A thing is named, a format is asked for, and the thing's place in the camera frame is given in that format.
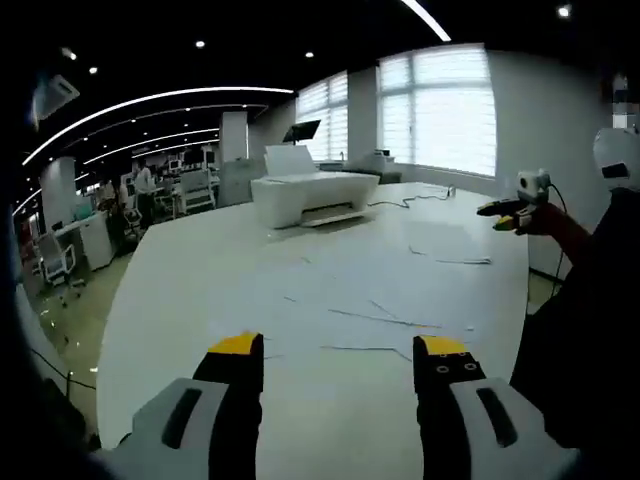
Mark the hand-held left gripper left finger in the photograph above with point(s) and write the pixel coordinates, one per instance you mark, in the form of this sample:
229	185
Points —
200	425

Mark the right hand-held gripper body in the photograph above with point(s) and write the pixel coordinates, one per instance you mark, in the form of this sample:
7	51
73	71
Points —
534	186

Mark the white office chair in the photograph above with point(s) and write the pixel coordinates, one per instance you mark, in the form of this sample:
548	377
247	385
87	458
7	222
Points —
52	255

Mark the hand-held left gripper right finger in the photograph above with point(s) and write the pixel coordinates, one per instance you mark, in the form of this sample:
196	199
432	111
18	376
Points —
450	400

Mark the white printer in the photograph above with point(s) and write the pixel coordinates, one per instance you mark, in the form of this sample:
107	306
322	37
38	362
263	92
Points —
310	192

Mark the narrow window with blinds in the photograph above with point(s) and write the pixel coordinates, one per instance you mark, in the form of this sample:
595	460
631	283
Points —
325	115

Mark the person's black-clad torso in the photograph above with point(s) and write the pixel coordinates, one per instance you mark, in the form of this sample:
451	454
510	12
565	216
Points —
600	325

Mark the white table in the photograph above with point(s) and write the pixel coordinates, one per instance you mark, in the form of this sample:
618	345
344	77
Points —
175	280

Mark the ceiling air conditioner unit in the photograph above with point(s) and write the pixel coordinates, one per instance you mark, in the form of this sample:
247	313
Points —
57	92

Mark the white cabinet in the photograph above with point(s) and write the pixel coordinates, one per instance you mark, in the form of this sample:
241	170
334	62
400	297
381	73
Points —
95	240

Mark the white boxy machine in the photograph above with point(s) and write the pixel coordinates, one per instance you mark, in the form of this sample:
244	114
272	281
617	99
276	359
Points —
384	156

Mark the white worn neck device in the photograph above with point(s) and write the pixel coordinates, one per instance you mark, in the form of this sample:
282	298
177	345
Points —
607	150

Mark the wide window with blinds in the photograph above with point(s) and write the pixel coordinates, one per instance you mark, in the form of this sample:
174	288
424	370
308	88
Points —
440	110

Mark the black monitor on tripod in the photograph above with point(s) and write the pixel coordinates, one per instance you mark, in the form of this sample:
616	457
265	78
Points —
305	129

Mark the white rack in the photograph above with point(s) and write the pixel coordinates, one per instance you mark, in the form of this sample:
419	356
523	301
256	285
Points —
197	192

